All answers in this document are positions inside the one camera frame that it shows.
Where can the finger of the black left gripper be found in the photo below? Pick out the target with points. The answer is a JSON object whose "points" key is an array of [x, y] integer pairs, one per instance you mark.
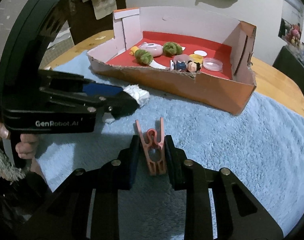
{"points": [[74, 99], [74, 83]]}

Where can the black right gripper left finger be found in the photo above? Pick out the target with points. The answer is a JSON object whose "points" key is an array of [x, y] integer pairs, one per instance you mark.
{"points": [[86, 203]]}

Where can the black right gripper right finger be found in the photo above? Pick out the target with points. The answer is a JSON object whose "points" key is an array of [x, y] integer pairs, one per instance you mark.
{"points": [[239, 215]]}

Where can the black and white cloth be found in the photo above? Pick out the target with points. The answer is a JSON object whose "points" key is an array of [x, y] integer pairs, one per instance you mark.
{"points": [[134, 97]]}

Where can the green fuzzy ball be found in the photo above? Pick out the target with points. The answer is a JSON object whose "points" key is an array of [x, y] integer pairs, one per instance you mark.
{"points": [[143, 57], [172, 49]]}

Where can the pink plastic clothes peg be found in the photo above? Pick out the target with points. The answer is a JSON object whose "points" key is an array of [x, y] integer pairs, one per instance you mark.
{"points": [[153, 146]]}

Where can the pink rounded gadget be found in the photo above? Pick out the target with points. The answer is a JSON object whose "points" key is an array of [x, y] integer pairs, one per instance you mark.
{"points": [[153, 48]]}

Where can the clear plastic cup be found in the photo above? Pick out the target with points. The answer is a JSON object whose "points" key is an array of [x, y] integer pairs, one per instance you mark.
{"points": [[182, 58]]}

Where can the small doll figurine black hair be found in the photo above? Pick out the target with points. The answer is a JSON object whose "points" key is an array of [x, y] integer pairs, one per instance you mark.
{"points": [[182, 66]]}

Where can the person's left hand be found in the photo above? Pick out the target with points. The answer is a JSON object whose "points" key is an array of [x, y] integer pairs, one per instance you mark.
{"points": [[27, 147]]}

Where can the green fuzzy ball in tray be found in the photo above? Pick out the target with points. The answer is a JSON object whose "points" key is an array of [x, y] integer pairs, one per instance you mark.
{"points": [[172, 49]]}

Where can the cardboard tray with red liner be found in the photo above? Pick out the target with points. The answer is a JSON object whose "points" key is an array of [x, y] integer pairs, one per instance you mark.
{"points": [[192, 53]]}

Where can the clear round plastic lid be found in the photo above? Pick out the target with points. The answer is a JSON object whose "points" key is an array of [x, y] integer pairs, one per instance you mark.
{"points": [[213, 64]]}

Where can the dark cluttered side table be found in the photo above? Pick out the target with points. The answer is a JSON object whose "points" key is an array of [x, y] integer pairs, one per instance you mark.
{"points": [[289, 65]]}

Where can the pink plush on side table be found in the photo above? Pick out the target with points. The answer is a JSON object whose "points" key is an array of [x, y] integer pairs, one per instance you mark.
{"points": [[293, 35]]}

